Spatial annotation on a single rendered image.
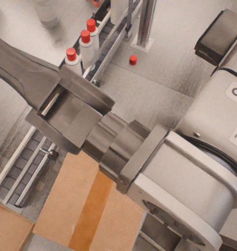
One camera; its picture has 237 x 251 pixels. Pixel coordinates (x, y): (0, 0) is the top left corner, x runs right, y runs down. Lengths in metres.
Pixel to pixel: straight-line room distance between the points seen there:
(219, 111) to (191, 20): 1.12
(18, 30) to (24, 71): 0.92
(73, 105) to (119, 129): 0.08
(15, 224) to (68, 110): 0.70
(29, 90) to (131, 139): 0.16
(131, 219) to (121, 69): 0.70
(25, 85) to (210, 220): 0.30
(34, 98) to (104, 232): 0.40
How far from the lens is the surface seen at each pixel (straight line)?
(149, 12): 1.10
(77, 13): 1.32
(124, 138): 0.32
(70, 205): 0.69
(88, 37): 0.95
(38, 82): 0.39
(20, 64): 0.39
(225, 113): 0.33
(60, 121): 0.37
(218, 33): 0.45
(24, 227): 1.01
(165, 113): 1.09
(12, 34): 1.29
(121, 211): 0.68
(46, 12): 1.21
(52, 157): 0.87
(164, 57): 1.23
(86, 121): 0.35
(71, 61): 0.93
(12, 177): 1.00
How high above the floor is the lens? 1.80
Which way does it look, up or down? 67 degrees down
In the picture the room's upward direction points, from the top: 5 degrees clockwise
